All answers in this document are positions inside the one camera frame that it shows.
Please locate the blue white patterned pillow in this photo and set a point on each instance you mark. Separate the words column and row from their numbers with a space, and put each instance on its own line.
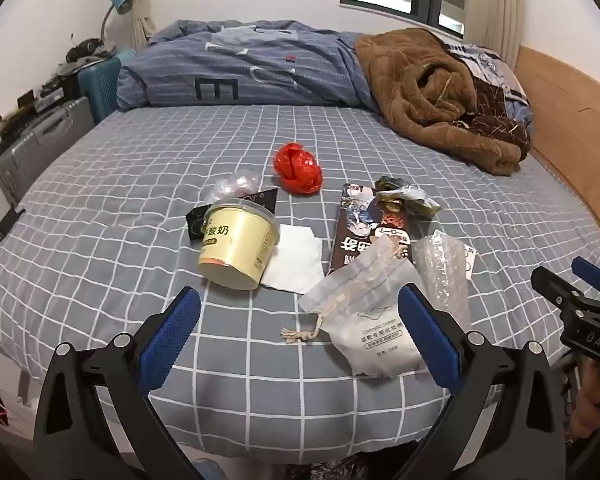
column 495, row 62

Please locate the dark tangled object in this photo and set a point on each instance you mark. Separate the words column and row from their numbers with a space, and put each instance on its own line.
column 85, row 47

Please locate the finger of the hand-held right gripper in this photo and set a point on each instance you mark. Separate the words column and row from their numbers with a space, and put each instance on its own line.
column 592, row 272
column 550, row 285

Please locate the teal suitcase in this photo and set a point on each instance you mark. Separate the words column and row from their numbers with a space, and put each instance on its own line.
column 97, row 85

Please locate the yellow yogurt cup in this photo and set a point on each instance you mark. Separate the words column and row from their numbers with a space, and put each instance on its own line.
column 232, row 242

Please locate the dark green wrapper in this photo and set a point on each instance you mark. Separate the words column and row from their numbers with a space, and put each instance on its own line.
column 405, row 200

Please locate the beige curtain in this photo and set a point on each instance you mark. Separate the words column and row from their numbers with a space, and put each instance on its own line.
column 510, row 5
column 140, row 10

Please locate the clear plastic film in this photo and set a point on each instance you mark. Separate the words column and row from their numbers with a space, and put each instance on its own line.
column 235, row 185

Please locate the dark brown snack box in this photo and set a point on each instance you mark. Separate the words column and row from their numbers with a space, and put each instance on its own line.
column 352, row 230

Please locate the blue slipper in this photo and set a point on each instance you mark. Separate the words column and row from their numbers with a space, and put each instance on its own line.
column 212, row 471

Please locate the blue striped quilt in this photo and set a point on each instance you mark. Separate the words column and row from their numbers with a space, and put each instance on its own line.
column 230, row 60

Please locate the clear bubble wrap bag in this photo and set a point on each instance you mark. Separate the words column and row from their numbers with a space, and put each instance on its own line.
column 442, row 265

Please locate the white bed leg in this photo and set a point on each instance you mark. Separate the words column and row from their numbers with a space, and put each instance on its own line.
column 26, row 385

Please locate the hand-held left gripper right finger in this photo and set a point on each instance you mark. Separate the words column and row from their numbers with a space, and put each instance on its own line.
column 430, row 340

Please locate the grey suitcase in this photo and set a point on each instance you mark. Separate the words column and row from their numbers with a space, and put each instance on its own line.
column 40, row 135

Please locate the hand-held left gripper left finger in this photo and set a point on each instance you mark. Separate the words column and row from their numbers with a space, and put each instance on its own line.
column 172, row 340

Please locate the blue desk lamp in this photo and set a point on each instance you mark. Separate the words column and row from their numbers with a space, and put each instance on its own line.
column 117, row 4

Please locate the crumpled red plastic bag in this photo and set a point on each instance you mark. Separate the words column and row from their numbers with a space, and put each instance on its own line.
column 300, row 167

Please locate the grey checked bed sheet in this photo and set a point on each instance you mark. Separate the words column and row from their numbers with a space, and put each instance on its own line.
column 130, row 210

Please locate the person's right hand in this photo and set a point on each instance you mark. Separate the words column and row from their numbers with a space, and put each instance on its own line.
column 592, row 395

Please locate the white tissue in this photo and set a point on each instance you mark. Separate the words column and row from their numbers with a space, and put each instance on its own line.
column 295, row 260

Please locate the black foil wrapper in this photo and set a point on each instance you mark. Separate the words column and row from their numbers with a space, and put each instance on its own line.
column 196, row 222

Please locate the wooden headboard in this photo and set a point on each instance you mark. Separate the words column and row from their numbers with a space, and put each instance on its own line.
column 565, row 110

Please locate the dark brown patterned cloth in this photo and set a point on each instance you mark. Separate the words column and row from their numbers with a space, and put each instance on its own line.
column 500, row 125

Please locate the dark clutter pile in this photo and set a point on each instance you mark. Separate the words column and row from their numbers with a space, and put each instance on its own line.
column 40, row 100

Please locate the brown fleece blanket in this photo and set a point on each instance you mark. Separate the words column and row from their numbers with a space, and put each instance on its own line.
column 415, row 85

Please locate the black power adapter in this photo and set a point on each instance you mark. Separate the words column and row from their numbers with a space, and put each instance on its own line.
column 7, row 220

